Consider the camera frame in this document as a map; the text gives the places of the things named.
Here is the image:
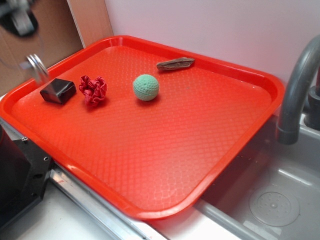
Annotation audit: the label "dark faucet knob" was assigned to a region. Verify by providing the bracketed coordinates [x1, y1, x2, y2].
[304, 70, 320, 131]

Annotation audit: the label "blurred black grey gripper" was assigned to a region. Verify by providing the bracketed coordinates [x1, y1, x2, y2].
[0, 0, 39, 37]

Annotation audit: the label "green foam golf ball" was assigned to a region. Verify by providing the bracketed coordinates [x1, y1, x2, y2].
[132, 74, 160, 102]

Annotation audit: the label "brown cardboard panel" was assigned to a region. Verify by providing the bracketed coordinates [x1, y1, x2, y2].
[0, 0, 114, 95]

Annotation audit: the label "silver keys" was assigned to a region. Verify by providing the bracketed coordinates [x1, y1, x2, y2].
[19, 54, 51, 85]

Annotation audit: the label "black wrapped block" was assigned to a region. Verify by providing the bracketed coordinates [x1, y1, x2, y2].
[40, 78, 77, 105]

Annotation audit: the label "red crumpled scrunchie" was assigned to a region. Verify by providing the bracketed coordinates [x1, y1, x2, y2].
[79, 75, 107, 107]

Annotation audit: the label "grey toy sink basin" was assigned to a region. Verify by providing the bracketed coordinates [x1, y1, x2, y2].
[195, 117, 320, 240]

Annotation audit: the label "red plastic tray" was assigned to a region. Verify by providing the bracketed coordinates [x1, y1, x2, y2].
[0, 36, 285, 220]

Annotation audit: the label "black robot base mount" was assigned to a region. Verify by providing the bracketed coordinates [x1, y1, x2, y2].
[0, 127, 53, 230]

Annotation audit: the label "grey toy faucet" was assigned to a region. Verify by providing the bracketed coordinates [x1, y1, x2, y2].
[275, 35, 320, 145]

